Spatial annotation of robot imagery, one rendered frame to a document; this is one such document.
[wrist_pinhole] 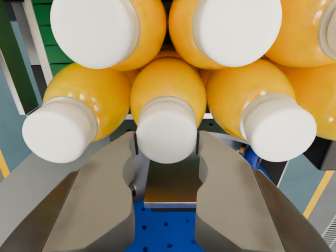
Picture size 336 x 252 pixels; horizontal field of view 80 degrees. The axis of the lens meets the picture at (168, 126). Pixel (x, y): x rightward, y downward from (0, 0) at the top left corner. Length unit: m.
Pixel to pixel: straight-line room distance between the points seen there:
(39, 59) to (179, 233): 0.32
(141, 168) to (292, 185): 1.67
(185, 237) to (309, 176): 1.69
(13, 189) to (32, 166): 0.11
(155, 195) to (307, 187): 1.83
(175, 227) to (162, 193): 0.09
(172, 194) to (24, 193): 0.65
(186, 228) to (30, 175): 0.68
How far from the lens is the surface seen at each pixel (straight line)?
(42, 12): 0.35
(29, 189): 0.83
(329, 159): 0.32
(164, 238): 0.31
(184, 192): 0.24
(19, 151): 1.85
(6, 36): 0.30
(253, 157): 0.30
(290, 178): 1.88
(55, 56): 0.35
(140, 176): 0.38
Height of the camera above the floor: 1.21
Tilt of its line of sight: 62 degrees down
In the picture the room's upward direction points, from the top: 178 degrees counter-clockwise
